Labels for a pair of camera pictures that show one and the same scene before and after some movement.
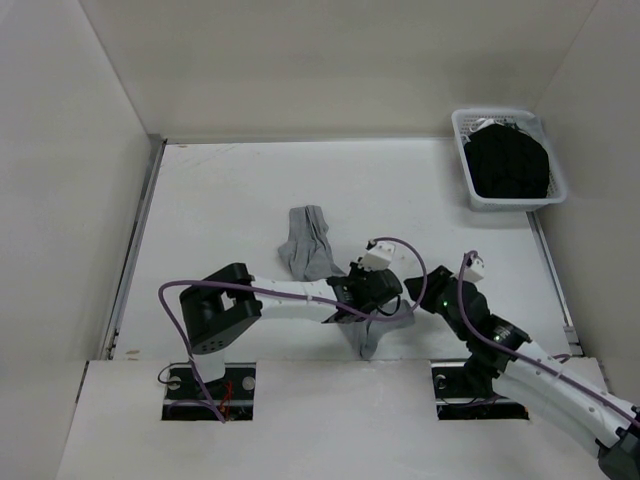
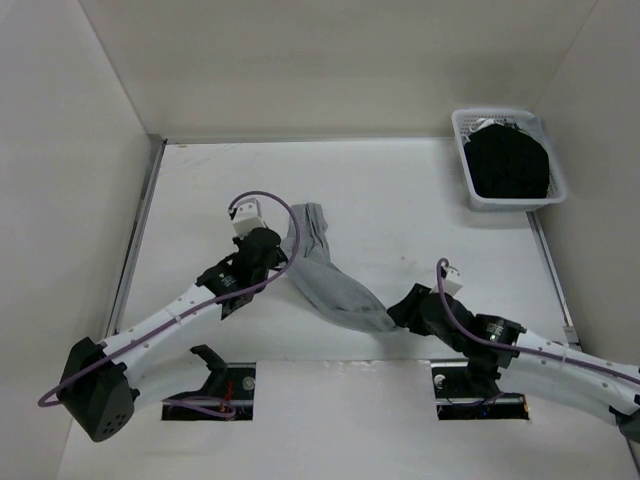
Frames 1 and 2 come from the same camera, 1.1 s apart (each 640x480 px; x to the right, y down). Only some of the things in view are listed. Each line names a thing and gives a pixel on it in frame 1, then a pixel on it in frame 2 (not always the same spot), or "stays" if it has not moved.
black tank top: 503,162 stays
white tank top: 482,123 stays
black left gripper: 357,271 to 278,260
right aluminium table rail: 555,282 stays
